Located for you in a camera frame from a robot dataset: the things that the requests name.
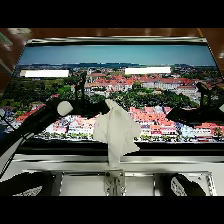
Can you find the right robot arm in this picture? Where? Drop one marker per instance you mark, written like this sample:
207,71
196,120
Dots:
213,116

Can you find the silver frame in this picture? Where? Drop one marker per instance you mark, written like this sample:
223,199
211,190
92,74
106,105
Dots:
83,166

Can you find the white shirt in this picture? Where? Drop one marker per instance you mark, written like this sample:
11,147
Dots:
115,128

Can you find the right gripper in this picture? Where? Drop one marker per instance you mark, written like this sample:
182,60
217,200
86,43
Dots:
183,116

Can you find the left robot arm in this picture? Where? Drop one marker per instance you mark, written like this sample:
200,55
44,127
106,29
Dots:
33,122

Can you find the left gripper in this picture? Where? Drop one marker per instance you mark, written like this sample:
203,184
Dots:
88,109

